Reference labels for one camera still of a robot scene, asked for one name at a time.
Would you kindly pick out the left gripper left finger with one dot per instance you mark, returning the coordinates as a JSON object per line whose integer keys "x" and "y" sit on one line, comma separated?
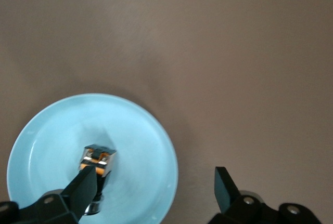
{"x": 78, "y": 190}

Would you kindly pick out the light blue round plate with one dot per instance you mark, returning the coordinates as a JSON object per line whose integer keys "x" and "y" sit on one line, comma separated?
{"x": 52, "y": 143}

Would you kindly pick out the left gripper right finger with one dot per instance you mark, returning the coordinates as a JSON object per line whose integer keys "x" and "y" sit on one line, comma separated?
{"x": 226, "y": 190}

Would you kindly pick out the orange and black switch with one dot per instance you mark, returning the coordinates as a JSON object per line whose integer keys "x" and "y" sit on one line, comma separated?
{"x": 100, "y": 156}

